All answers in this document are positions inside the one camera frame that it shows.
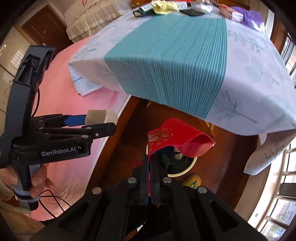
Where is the pink bed sheet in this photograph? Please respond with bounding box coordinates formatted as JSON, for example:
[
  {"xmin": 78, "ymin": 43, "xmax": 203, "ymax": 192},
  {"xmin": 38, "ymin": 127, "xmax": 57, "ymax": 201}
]
[{"xmin": 30, "ymin": 36, "xmax": 133, "ymax": 222}]

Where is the wooden table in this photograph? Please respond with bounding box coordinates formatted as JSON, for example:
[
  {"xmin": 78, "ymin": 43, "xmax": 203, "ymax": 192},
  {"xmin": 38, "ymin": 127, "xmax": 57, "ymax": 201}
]
[{"xmin": 145, "ymin": 100, "xmax": 215, "ymax": 138}]

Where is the black flat packet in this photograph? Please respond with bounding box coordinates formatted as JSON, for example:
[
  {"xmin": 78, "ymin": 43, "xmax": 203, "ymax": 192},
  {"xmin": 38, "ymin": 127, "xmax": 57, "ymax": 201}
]
[{"xmin": 179, "ymin": 8, "xmax": 205, "ymax": 17}]

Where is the black box with white label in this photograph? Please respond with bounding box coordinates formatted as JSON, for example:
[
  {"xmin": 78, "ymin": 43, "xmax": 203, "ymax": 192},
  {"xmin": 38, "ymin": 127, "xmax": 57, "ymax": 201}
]
[{"xmin": 132, "ymin": 3, "xmax": 154, "ymax": 17}]

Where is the teal striped white tablecloth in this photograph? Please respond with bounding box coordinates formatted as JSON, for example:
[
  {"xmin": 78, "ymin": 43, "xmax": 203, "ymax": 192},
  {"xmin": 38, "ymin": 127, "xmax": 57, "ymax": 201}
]
[{"xmin": 68, "ymin": 5, "xmax": 296, "ymax": 176}]

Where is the purple packet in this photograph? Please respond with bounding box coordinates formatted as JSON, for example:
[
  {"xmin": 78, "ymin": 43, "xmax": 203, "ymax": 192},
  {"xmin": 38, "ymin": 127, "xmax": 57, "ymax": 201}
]
[{"xmin": 231, "ymin": 6, "xmax": 266, "ymax": 32}]

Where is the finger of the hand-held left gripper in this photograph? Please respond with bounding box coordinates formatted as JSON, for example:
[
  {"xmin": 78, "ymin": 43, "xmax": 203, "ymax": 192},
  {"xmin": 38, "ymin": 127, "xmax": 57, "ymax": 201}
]
[
  {"xmin": 40, "ymin": 122, "xmax": 117, "ymax": 144},
  {"xmin": 30, "ymin": 113, "xmax": 88, "ymax": 128}
]

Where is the silver foil packet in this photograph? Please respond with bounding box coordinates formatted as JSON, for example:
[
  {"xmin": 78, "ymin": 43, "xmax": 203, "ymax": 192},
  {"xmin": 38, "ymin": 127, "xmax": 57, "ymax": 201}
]
[{"xmin": 190, "ymin": 1, "xmax": 219, "ymax": 13}]

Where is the white frilled furniture cover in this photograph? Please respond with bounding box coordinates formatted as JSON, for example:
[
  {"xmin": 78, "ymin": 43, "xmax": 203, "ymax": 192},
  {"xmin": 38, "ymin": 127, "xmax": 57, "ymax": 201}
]
[{"xmin": 64, "ymin": 0, "xmax": 137, "ymax": 44}]

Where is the person's left hand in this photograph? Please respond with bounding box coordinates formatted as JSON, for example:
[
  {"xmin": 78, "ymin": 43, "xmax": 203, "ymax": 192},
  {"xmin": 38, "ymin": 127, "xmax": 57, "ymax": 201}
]
[{"xmin": 0, "ymin": 163, "xmax": 56, "ymax": 204}]

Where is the yellow knitted slipper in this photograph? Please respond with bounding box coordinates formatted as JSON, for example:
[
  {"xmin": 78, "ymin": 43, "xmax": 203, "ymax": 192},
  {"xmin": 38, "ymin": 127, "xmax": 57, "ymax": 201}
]
[{"xmin": 183, "ymin": 174, "xmax": 202, "ymax": 189}]

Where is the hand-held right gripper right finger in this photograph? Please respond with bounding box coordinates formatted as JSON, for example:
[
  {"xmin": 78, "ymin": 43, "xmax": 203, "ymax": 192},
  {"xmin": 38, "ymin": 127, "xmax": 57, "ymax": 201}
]
[{"xmin": 150, "ymin": 155, "xmax": 266, "ymax": 241}]

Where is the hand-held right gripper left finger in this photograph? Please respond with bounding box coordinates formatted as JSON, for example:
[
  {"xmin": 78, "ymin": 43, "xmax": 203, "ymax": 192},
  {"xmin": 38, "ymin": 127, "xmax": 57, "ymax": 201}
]
[{"xmin": 30, "ymin": 155, "xmax": 149, "ymax": 241}]

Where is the red printed packet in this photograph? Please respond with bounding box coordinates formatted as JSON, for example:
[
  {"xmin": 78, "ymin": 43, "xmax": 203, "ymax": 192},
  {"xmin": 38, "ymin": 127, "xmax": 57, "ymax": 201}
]
[{"xmin": 133, "ymin": 118, "xmax": 215, "ymax": 197}]

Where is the cream rimmed blue trash bin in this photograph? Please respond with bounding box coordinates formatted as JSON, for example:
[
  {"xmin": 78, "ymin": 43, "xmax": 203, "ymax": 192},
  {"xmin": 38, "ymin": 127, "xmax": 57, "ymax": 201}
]
[{"xmin": 146, "ymin": 144, "xmax": 198, "ymax": 178}]

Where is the beige small box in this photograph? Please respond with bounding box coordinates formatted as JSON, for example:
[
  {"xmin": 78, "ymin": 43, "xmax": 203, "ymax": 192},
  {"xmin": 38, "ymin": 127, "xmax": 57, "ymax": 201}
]
[{"xmin": 84, "ymin": 109, "xmax": 118, "ymax": 126}]

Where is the red and white packet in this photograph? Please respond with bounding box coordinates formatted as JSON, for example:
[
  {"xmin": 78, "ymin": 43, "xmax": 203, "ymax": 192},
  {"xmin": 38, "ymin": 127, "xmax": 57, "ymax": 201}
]
[{"xmin": 217, "ymin": 5, "xmax": 244, "ymax": 23}]

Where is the brown wooden door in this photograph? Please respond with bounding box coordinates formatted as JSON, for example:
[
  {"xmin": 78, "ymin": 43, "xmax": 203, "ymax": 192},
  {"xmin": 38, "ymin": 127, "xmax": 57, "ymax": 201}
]
[{"xmin": 21, "ymin": 4, "xmax": 73, "ymax": 54}]

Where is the yellow crumpled wrapper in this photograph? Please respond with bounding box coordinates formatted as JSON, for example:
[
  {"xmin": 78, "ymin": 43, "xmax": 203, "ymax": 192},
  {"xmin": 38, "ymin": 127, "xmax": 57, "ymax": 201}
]
[{"xmin": 151, "ymin": 1, "xmax": 180, "ymax": 15}]

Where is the window with metal railing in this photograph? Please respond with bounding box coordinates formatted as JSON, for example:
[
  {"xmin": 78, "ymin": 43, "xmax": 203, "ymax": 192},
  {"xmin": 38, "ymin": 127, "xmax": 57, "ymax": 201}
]
[{"xmin": 247, "ymin": 30, "xmax": 296, "ymax": 237}]

